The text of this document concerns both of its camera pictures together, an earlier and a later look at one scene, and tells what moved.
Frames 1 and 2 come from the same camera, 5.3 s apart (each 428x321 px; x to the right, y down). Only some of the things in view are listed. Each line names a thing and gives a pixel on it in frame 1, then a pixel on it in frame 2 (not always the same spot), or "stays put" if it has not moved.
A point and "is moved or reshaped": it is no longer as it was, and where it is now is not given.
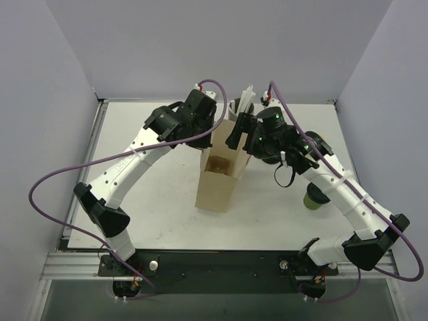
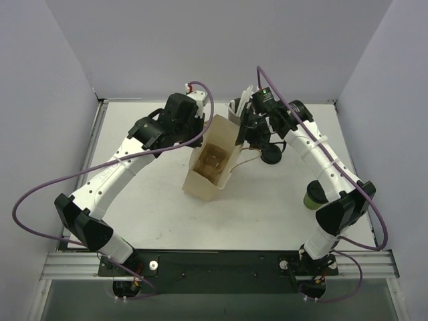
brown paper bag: (220, 168) is moved or reshaped
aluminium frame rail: (83, 266) stays put
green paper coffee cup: (310, 203) stays put
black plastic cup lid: (316, 194) stays put
